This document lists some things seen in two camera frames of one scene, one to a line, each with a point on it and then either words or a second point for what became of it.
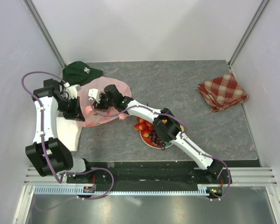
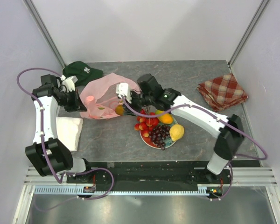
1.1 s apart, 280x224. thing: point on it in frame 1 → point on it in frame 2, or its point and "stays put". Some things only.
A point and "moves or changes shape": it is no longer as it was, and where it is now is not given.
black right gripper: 99,105 → 133,94
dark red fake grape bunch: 155,138 stays put
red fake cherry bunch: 145,126 stays put
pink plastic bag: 91,119 moves or changes shape
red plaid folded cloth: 222,92 stays put
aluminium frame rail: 241,176 stays put
